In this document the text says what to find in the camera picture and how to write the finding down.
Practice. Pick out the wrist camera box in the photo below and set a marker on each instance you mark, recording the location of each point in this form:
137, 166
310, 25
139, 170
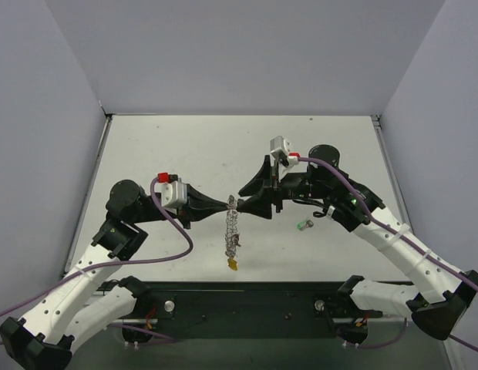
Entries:
280, 149
174, 195

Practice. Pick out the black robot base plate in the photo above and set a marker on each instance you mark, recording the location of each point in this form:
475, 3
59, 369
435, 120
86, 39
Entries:
240, 310

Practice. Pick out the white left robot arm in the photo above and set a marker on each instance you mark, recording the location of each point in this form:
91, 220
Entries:
48, 335

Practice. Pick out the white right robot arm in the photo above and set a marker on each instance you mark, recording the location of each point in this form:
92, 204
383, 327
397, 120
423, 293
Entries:
439, 293

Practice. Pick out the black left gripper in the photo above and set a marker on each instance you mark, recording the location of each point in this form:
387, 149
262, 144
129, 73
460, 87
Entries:
186, 215

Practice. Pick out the yellow key tag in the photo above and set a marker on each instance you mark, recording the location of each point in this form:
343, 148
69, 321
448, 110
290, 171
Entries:
232, 264

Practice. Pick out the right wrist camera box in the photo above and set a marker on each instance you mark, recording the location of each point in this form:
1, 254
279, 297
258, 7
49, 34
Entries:
280, 149

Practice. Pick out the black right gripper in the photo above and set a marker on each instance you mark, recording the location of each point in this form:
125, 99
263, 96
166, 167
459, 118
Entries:
277, 193

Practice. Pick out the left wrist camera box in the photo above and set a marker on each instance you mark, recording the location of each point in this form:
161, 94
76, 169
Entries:
174, 195

